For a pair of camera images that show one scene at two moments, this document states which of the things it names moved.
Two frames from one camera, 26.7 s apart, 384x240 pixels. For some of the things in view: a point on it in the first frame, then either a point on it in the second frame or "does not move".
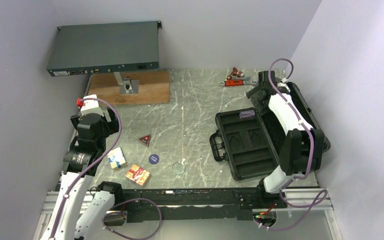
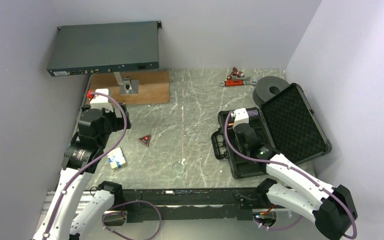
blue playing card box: x=117 y=159 does not move
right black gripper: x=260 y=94 → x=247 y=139
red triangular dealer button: x=145 y=139 does not move
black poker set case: x=250 y=140 does not move
